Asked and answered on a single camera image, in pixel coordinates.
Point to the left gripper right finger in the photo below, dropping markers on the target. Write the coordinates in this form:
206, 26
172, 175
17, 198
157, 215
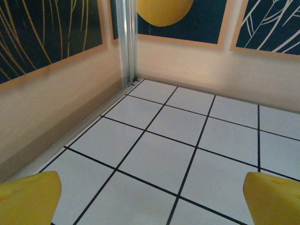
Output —
274, 204

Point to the aluminium corner post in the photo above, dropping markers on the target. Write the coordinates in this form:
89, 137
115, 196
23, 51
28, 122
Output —
127, 42

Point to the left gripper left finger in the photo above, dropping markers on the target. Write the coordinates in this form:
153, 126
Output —
28, 201

